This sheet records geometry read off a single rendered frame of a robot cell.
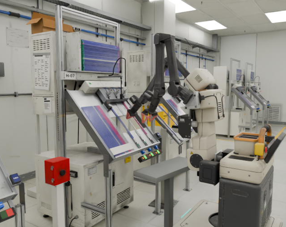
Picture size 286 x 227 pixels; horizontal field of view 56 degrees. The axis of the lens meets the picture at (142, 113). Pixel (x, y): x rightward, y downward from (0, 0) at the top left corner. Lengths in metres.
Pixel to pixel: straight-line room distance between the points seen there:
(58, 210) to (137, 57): 2.28
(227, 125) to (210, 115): 4.90
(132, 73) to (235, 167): 2.26
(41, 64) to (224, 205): 1.85
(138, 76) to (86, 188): 1.78
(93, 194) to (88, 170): 0.23
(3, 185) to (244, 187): 1.33
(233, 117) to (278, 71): 3.36
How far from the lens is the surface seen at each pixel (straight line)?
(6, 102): 3.70
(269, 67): 9.71
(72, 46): 2.41
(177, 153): 3.68
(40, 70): 2.55
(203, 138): 1.94
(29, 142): 3.92
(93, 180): 2.38
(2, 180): 1.58
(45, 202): 2.79
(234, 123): 6.77
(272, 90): 9.67
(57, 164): 1.83
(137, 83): 3.58
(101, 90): 2.47
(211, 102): 1.86
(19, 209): 1.61
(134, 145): 2.30
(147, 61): 3.53
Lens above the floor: 1.27
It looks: 6 degrees down
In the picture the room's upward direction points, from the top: straight up
